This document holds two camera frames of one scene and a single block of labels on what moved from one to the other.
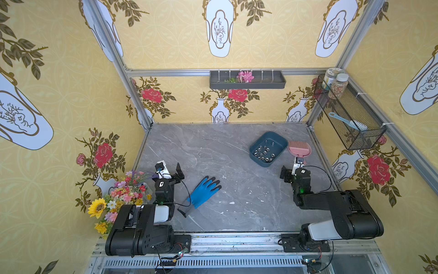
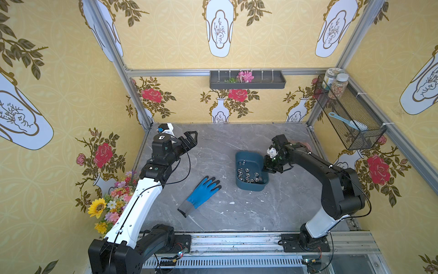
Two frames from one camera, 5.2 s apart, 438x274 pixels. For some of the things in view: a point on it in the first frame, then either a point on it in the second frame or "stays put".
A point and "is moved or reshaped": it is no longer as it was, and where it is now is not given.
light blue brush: x=354 y=124 stays put
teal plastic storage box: x=267 y=148 is moved or reshaped
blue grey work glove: x=203 y=192 stays put
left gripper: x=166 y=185 → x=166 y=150
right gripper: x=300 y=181 → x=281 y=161
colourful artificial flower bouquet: x=131 y=190 stays put
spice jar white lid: x=339 y=87 stays put
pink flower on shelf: x=246 y=76 stays put
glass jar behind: x=330 y=77 stays put
